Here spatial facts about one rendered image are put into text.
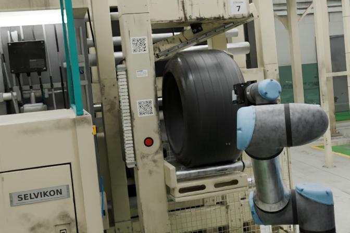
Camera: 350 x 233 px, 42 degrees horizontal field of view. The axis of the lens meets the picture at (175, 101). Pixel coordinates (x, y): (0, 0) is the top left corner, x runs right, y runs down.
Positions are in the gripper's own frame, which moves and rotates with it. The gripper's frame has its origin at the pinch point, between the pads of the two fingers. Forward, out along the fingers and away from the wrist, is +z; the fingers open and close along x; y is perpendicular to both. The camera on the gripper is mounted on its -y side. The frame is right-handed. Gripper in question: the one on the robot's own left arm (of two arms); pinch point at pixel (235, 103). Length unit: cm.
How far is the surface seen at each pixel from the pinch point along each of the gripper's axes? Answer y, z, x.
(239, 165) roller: -28.3, 24.2, -7.3
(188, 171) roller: -27.4, 24.4, 17.4
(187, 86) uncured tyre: 10.4, 12.7, 16.4
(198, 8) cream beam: 55, 48, -6
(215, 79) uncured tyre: 12.1, 10.3, 3.6
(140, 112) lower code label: 2.1, 28.3, 35.5
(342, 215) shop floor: -101, 183, -160
